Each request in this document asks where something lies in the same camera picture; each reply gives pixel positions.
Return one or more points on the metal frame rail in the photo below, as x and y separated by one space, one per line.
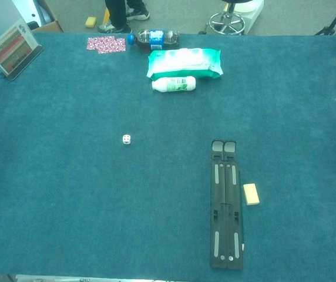
97 278

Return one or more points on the black tripod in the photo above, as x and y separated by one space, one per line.
335 20

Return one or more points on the person legs and shoes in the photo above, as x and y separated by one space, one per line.
118 14

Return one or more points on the green wet wipes pack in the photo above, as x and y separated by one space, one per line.
182 63

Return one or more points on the white plastic base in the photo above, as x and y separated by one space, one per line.
254 11

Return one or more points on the white plastic bottle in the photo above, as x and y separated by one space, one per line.
175 84

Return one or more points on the red white patterned cards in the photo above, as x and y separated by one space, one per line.
106 44

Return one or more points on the cardboard box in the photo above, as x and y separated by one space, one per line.
49 26

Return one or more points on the chrome stool base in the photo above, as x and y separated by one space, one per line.
228 20

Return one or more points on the green pencil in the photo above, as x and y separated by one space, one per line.
243 246

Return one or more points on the black folding stand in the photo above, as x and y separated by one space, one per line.
226 205

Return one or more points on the cola bottle blue cap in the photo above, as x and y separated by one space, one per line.
156 39

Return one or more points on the white die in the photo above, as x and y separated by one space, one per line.
126 140

